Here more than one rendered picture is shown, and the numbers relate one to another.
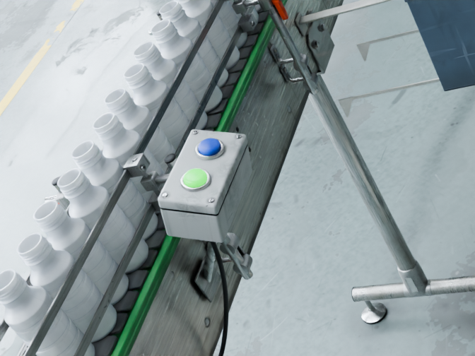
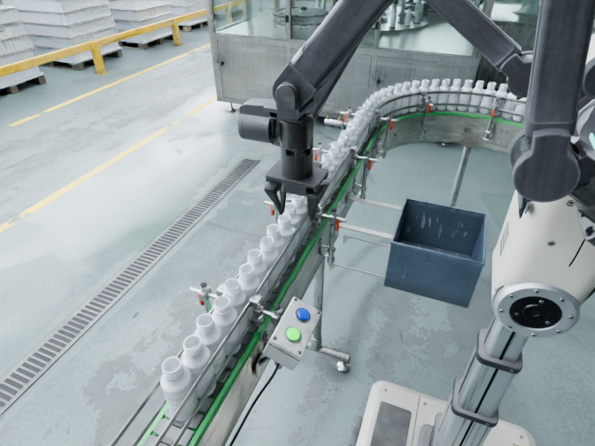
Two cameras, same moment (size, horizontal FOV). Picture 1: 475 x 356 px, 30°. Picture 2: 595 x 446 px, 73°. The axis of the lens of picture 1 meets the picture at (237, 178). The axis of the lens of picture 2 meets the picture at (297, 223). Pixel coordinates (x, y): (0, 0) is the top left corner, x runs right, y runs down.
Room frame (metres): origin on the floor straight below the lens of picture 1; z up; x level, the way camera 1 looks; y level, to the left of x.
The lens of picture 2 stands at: (0.40, 0.19, 1.85)
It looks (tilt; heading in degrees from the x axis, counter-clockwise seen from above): 36 degrees down; 345
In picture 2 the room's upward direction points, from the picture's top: straight up
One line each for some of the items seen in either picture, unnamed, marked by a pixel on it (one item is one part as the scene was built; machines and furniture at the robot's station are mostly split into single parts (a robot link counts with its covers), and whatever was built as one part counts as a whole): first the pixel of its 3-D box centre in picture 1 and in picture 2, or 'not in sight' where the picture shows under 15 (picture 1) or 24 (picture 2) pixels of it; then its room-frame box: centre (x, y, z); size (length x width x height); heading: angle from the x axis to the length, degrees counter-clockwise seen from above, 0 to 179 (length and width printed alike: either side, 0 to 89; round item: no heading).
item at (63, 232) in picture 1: (80, 253); (209, 343); (1.01, 0.23, 1.08); 0.06 x 0.06 x 0.17
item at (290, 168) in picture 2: not in sight; (297, 163); (1.03, 0.02, 1.51); 0.10 x 0.07 x 0.07; 53
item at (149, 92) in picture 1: (160, 111); (268, 263); (1.24, 0.05, 1.08); 0.06 x 0.06 x 0.17
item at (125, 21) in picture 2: not in sight; (134, 23); (9.53, 1.05, 0.33); 1.23 x 1.04 x 0.66; 52
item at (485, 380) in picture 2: not in sight; (480, 389); (0.91, -0.51, 0.74); 0.11 x 0.11 x 0.40; 53
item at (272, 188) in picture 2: not in sight; (288, 195); (1.04, 0.03, 1.44); 0.07 x 0.07 x 0.09; 53
